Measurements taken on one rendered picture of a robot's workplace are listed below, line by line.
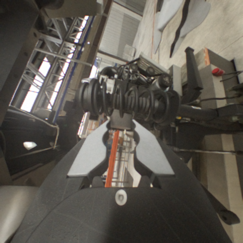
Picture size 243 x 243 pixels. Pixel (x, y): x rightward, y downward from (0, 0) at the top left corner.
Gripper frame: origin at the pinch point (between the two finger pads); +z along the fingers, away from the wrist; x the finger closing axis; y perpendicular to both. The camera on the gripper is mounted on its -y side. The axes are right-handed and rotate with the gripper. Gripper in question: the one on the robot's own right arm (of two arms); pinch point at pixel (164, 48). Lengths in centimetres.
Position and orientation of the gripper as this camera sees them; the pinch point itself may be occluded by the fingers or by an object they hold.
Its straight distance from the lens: 27.5
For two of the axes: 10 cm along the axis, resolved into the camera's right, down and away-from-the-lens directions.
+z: -1.4, 7.7, 6.2
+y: 1.3, 6.4, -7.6
